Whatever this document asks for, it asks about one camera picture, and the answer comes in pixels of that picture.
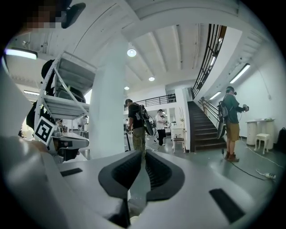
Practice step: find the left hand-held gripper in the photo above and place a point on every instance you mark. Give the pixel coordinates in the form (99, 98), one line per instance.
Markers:
(43, 132)

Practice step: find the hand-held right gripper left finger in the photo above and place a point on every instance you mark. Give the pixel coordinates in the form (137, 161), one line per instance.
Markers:
(89, 190)

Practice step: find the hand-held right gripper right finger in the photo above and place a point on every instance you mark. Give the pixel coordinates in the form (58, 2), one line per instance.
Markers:
(190, 201)

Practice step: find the white metal shelf rack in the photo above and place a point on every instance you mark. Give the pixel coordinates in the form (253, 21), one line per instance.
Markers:
(67, 107)

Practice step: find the white chair brown seat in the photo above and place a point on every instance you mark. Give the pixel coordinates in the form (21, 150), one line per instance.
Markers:
(178, 139)

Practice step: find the white square pillar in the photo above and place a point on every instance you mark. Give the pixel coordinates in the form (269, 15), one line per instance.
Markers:
(107, 100)

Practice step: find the dark wooden staircase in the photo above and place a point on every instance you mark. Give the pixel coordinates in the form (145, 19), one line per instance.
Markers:
(201, 129)

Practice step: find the long ceiling tube light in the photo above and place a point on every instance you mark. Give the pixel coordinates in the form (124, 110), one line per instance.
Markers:
(215, 95)
(20, 53)
(240, 73)

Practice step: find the white power strip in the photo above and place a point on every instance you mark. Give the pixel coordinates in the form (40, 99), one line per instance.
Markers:
(269, 175)

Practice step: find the white dressing table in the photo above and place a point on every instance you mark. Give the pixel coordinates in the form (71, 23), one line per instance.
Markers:
(251, 134)

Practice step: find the white stool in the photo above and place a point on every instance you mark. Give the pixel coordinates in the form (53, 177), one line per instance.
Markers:
(262, 135)

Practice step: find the black balcony railing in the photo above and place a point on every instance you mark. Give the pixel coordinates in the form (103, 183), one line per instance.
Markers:
(171, 98)

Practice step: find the black backpack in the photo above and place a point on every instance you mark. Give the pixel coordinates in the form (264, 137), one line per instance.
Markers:
(282, 141)

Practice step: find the black stair railing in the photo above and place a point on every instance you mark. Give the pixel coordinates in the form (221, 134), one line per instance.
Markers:
(202, 73)

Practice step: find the black head-worn camera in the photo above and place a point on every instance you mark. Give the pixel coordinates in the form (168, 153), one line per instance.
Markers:
(73, 14)

